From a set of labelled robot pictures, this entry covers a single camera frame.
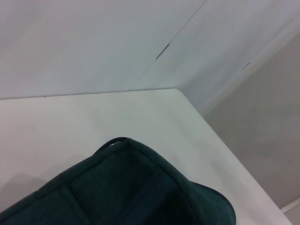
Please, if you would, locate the dark teal insulated lunch bag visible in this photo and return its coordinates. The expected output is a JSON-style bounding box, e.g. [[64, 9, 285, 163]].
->
[[0, 137, 237, 225]]

